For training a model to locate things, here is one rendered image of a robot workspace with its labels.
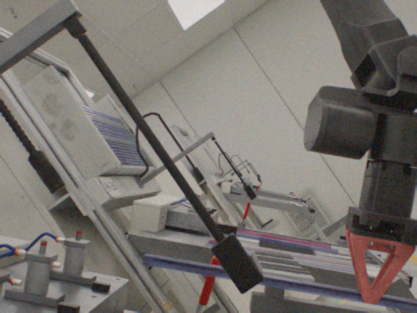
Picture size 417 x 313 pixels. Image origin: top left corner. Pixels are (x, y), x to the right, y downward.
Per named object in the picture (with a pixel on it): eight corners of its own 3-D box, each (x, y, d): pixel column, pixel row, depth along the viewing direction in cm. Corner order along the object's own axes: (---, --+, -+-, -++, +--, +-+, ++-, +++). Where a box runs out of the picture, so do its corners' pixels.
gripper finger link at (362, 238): (340, 302, 65) (356, 215, 64) (333, 290, 72) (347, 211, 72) (405, 314, 65) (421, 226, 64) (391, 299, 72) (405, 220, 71)
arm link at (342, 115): (430, 48, 66) (393, 89, 74) (330, 27, 64) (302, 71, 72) (435, 147, 62) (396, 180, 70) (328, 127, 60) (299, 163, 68)
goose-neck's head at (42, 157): (68, 185, 64) (44, 149, 64) (63, 185, 63) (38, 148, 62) (55, 194, 64) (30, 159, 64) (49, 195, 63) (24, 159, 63)
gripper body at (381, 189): (358, 229, 62) (371, 157, 62) (345, 220, 73) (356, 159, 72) (422, 240, 62) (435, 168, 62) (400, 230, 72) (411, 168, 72)
